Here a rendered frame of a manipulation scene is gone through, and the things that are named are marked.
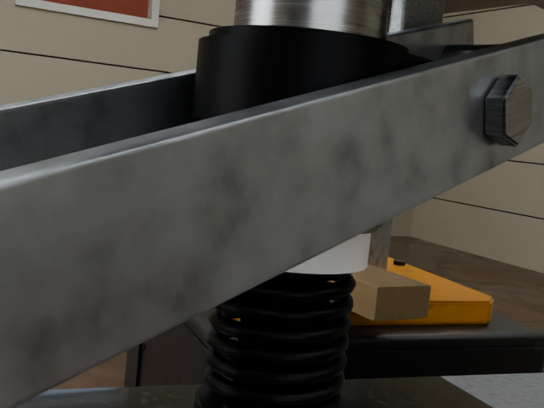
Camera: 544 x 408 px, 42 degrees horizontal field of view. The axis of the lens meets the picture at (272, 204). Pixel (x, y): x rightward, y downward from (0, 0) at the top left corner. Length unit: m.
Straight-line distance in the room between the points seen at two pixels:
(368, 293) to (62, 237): 0.87
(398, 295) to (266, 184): 0.83
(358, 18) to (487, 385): 0.44
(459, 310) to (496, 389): 0.58
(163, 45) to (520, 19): 3.45
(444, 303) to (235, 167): 1.03
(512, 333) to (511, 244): 5.97
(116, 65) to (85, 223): 6.49
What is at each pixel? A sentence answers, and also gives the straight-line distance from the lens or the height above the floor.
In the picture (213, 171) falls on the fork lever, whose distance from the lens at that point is 0.19.
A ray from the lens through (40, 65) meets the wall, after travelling 6.48.
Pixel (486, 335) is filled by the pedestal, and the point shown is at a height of 0.74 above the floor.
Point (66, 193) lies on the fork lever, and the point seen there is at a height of 1.01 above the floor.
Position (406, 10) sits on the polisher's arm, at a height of 1.12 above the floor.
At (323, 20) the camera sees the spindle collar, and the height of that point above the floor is 1.07.
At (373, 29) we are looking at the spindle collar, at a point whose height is 1.07.
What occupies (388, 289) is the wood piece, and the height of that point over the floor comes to 0.83.
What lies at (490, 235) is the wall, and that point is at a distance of 7.40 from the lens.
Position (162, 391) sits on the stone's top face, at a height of 0.83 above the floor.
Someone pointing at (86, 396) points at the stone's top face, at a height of 0.83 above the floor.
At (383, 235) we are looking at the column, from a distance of 1.35.
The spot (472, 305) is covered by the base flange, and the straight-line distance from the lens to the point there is 1.24.
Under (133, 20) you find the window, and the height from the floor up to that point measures 1.91.
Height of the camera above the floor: 1.03
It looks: 6 degrees down
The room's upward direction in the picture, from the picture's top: 6 degrees clockwise
